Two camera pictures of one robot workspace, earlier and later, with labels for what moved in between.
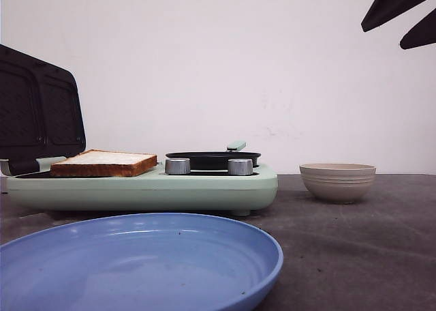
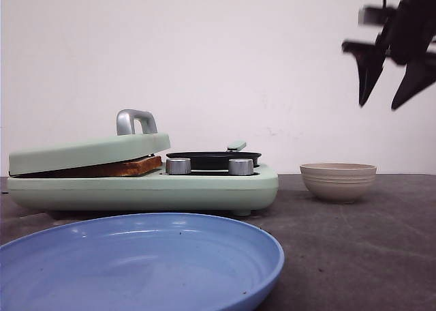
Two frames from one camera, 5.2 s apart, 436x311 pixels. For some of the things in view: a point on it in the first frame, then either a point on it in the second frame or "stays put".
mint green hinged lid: x=41 y=112 -> x=125 y=145
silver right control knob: x=240 y=166 stays put
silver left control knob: x=177 y=166 stays put
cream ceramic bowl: x=338 y=183 stays put
